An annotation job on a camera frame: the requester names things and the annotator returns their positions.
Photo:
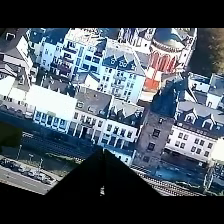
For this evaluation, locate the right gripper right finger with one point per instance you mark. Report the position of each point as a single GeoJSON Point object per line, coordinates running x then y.
{"type": "Point", "coordinates": [125, 181]}

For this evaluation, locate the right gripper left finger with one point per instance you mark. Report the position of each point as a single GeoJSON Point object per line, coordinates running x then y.
{"type": "Point", "coordinates": [85, 181]}

